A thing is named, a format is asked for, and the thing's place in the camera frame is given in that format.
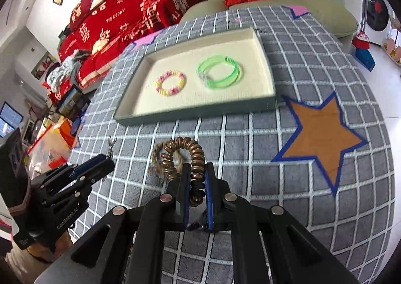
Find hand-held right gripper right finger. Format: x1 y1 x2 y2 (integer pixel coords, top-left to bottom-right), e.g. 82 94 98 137
205 162 361 284

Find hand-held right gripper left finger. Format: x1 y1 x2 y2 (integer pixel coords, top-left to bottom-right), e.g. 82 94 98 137
34 162 192 284

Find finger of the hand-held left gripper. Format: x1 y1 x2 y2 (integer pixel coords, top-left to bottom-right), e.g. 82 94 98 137
41 160 115 209
31 154 109 197

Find silver hair clip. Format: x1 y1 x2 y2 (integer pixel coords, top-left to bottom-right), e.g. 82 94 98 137
107 137 118 159

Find brown coil hair tie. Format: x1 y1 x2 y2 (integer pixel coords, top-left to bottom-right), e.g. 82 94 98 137
160 137 207 208

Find brown braided bracelet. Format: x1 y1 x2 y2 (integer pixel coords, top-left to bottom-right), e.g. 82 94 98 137
150 141 188 178

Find grey jewelry tray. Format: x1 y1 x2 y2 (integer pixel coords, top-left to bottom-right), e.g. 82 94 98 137
113 26 277 127

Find orange bag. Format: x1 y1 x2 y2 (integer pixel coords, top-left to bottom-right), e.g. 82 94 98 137
27 118 80 169

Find blue screen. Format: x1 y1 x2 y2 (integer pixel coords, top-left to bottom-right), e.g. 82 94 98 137
0 102 24 137

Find dark printed box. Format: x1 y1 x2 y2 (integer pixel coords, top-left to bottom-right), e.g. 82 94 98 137
58 87 91 122

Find pile of clothes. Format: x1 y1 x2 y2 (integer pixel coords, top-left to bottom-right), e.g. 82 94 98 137
47 51 82 97

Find orange star patch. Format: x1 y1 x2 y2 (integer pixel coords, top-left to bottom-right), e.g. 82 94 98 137
271 91 368 197

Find green translucent bangle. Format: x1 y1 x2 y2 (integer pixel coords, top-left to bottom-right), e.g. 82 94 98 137
197 55 243 90

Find red covered sofa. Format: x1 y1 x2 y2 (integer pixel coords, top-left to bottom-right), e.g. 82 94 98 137
58 0 207 90

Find blue box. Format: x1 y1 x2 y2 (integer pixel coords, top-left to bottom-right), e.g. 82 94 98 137
354 48 376 72

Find pale green armchair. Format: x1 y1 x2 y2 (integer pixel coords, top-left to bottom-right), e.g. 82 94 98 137
179 0 359 45

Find rack of slippers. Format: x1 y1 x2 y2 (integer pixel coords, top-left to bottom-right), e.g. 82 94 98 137
382 37 401 67

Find white washing machine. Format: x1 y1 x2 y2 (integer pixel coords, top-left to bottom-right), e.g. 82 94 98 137
360 0 395 47

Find pink yellow beaded bracelet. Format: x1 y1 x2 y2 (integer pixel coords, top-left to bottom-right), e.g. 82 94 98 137
156 71 187 97

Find framed wall picture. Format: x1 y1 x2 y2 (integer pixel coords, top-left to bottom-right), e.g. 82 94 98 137
31 52 57 79

